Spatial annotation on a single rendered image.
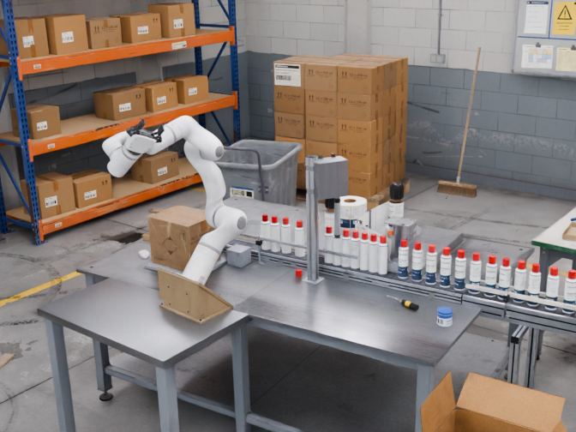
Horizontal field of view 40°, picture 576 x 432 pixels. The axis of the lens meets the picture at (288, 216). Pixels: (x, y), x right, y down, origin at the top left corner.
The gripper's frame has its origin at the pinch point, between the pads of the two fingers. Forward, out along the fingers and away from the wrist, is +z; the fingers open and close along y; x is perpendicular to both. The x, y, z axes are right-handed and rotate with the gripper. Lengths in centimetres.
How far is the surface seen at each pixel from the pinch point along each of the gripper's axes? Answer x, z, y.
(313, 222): -9, -23, -107
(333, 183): 1, -2, -107
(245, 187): 160, -180, -225
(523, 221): 120, -86, -473
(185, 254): 3, -83, -71
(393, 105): 261, -118, -390
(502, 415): -150, 59, -72
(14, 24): 308, -218, -53
